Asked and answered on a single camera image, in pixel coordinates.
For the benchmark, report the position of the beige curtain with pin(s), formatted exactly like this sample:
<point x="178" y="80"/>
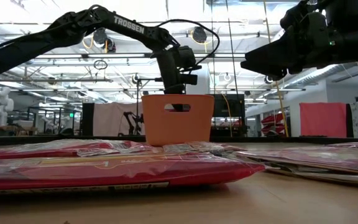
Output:
<point x="110" y="119"/>

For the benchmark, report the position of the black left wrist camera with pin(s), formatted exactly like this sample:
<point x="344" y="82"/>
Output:
<point x="189" y="79"/>

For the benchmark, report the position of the black metal table frame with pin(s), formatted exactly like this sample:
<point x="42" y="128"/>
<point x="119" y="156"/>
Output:
<point x="26" y="140"/>

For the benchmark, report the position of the orange plastic basket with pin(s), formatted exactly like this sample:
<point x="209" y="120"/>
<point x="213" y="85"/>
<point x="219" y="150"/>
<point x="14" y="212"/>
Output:
<point x="179" y="127"/>

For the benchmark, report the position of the red fabric panel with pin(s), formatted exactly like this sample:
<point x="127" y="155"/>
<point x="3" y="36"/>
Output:
<point x="322" y="119"/>

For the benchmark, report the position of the round black ceiling reel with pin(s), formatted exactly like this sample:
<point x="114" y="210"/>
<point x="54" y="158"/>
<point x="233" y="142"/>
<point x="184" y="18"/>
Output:
<point x="99" y="35"/>
<point x="199" y="34"/>

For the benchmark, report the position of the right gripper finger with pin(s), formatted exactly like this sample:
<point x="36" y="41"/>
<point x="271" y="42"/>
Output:
<point x="272" y="59"/>

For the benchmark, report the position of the black camera stand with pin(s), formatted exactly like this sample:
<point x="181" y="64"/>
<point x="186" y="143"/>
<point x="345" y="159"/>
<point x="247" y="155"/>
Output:
<point x="158" y="79"/>

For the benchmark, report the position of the small black ceiling fixture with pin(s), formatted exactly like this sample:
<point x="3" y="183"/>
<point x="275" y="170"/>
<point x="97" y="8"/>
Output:
<point x="111" y="46"/>

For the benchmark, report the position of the black background robot arm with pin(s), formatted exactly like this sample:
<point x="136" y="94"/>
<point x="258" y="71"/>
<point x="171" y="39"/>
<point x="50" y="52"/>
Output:
<point x="131" y="123"/>

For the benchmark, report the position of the black upright panel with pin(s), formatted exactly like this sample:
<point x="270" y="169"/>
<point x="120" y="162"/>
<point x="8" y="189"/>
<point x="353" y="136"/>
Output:
<point x="87" y="119"/>

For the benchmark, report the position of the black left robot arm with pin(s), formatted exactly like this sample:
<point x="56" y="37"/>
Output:
<point x="73" y="28"/>

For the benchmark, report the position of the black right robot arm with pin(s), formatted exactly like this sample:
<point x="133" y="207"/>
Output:
<point x="353" y="46"/>

